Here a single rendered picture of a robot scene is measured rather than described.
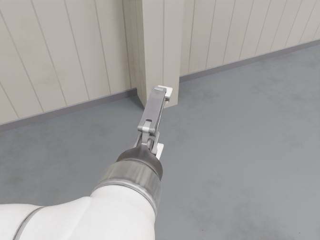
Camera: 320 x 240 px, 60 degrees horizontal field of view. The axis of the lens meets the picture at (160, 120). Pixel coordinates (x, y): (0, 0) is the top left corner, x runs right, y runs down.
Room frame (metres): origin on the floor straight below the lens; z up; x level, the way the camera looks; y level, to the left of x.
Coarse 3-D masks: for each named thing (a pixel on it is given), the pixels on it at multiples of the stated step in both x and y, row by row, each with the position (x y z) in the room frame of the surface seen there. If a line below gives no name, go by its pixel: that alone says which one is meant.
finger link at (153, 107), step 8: (152, 88) 0.36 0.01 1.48; (152, 96) 0.34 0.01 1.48; (160, 96) 0.35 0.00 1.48; (152, 104) 0.33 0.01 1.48; (160, 104) 0.33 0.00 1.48; (144, 112) 0.31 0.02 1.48; (152, 112) 0.31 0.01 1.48; (144, 120) 0.29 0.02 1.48; (152, 120) 0.30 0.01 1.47; (152, 128) 0.28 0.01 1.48
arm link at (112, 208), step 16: (96, 192) 0.16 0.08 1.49; (112, 192) 0.16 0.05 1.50; (128, 192) 0.16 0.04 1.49; (48, 208) 0.14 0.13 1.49; (64, 208) 0.14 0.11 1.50; (80, 208) 0.13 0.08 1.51; (96, 208) 0.13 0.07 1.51; (112, 208) 0.13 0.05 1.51; (128, 208) 0.14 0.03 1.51; (144, 208) 0.15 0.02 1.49; (32, 224) 0.12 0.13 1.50; (48, 224) 0.12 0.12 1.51; (64, 224) 0.11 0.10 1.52; (80, 224) 0.11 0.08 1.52; (96, 224) 0.11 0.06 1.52; (112, 224) 0.11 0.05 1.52; (128, 224) 0.12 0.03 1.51; (144, 224) 0.12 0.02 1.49
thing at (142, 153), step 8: (144, 144) 0.27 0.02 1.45; (152, 144) 0.28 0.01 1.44; (128, 152) 0.25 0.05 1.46; (136, 152) 0.25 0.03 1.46; (144, 152) 0.25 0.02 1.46; (120, 160) 0.23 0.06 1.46; (136, 160) 0.23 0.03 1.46; (144, 160) 0.23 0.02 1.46; (152, 160) 0.24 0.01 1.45; (152, 168) 0.22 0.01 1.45; (160, 168) 0.23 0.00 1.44; (160, 176) 0.22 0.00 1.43
